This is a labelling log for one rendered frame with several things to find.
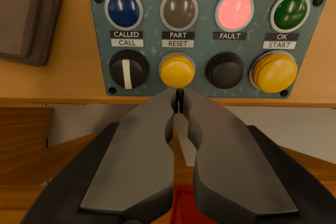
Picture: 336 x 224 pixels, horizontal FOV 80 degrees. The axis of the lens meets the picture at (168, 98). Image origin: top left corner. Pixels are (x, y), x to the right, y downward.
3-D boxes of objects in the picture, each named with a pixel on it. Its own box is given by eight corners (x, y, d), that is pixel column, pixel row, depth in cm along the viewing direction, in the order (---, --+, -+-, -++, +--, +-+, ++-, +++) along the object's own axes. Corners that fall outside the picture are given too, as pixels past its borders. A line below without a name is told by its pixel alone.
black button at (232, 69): (237, 84, 16) (241, 92, 15) (206, 84, 16) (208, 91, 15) (243, 54, 14) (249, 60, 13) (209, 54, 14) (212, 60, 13)
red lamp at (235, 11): (246, 31, 14) (256, 22, 12) (214, 30, 14) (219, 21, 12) (246, 4, 14) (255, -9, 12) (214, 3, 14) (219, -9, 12)
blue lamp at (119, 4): (142, 29, 14) (139, 20, 12) (109, 29, 14) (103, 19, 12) (143, 2, 14) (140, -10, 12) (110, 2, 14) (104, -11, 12)
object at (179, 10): (194, 30, 14) (197, 21, 12) (161, 29, 14) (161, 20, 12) (194, 3, 14) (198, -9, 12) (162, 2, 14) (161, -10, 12)
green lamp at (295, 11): (299, 31, 14) (314, 22, 12) (266, 31, 14) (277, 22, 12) (298, 4, 14) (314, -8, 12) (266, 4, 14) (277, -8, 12)
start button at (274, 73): (284, 88, 16) (292, 96, 15) (247, 87, 16) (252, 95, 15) (297, 52, 14) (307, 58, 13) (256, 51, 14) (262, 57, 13)
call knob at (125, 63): (148, 84, 16) (146, 92, 15) (114, 83, 16) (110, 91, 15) (146, 51, 14) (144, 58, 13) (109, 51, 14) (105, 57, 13)
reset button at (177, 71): (191, 83, 16) (193, 91, 15) (160, 83, 16) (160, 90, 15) (194, 54, 14) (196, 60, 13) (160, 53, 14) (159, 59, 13)
